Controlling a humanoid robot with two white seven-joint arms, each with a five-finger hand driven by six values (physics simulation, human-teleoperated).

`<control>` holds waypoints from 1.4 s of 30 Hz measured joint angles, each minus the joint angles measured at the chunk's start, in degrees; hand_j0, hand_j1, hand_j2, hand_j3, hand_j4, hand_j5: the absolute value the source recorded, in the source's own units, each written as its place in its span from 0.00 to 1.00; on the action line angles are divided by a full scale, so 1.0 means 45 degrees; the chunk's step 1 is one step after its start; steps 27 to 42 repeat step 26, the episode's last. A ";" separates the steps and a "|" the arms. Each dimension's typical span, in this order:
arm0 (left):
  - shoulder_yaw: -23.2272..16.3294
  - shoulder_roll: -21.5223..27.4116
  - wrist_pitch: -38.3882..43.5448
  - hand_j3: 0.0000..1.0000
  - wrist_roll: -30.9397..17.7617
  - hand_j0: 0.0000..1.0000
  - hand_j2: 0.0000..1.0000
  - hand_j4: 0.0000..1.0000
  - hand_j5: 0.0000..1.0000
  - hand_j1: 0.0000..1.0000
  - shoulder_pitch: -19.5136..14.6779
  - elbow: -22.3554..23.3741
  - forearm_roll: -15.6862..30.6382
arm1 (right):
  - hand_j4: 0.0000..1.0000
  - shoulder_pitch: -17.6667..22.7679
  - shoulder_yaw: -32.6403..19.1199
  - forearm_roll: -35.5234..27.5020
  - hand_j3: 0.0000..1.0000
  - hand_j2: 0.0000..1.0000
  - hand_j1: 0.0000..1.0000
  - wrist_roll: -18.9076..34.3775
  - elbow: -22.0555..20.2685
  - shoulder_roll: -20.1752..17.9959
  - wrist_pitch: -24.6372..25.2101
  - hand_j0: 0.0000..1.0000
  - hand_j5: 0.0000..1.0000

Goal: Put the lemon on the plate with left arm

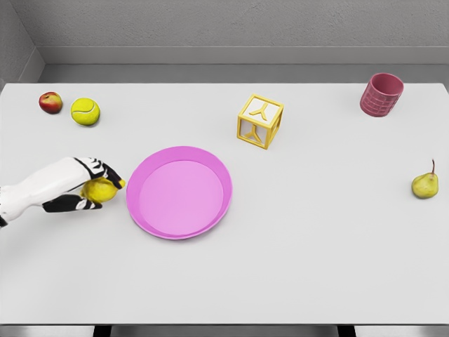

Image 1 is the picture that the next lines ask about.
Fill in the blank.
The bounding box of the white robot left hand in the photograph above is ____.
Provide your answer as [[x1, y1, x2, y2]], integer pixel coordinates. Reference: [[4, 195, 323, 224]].
[[23, 156, 123, 213]]

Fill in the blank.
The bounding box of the yellow lemon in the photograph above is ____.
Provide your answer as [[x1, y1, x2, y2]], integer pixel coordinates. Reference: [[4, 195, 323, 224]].
[[79, 177, 126, 204]]

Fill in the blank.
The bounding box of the pink round plate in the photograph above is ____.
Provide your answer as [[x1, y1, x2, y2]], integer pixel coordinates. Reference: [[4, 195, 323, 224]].
[[126, 145, 234, 241]]

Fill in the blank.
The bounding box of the yellow tennis ball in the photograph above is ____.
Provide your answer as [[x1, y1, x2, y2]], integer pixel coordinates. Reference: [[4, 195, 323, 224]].
[[70, 97, 101, 128]]

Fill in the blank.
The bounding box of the red apple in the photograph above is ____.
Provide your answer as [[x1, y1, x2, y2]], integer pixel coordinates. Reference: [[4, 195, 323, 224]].
[[38, 91, 64, 115]]

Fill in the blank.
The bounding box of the yellow letter block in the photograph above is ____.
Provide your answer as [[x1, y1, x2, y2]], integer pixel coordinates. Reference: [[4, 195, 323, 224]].
[[236, 93, 285, 151]]

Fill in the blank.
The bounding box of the dark pink cup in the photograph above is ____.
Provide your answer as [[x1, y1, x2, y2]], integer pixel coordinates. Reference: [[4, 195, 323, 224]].
[[359, 72, 405, 118]]

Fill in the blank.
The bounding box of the green pear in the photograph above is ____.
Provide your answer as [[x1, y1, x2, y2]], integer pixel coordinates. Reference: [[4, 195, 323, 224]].
[[411, 159, 439, 201]]

